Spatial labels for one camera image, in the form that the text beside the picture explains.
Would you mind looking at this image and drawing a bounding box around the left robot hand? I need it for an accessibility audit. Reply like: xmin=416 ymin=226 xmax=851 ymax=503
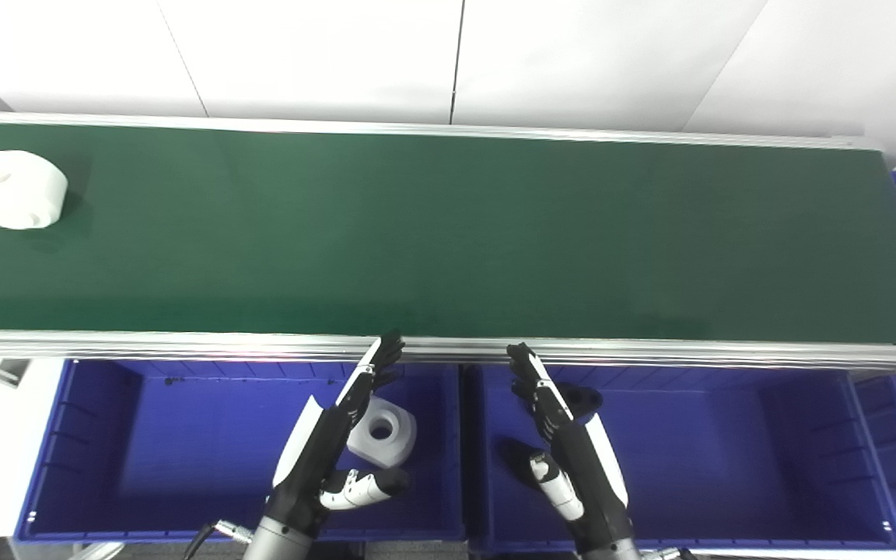
xmin=265 ymin=334 xmax=411 ymax=537

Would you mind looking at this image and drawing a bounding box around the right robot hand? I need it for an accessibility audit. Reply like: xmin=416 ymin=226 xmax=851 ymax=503
xmin=506 ymin=342 xmax=635 ymax=549

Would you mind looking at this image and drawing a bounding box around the white round plastic part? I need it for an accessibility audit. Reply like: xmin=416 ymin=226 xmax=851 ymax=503
xmin=347 ymin=395 xmax=418 ymax=469
xmin=0 ymin=150 xmax=69 ymax=231

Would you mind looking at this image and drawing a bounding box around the black plastic part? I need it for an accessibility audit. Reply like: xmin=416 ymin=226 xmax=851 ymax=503
xmin=557 ymin=383 xmax=604 ymax=425

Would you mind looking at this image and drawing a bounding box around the large blue plastic bin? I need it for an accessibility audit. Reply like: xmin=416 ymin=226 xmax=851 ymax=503
xmin=14 ymin=358 xmax=468 ymax=543
xmin=460 ymin=364 xmax=896 ymax=553

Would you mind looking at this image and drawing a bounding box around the green conveyor belt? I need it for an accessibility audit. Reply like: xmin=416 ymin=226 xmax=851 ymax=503
xmin=0 ymin=111 xmax=896 ymax=386
xmin=0 ymin=121 xmax=896 ymax=347

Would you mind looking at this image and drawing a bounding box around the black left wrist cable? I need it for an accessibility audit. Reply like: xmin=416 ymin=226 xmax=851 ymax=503
xmin=182 ymin=520 xmax=254 ymax=560

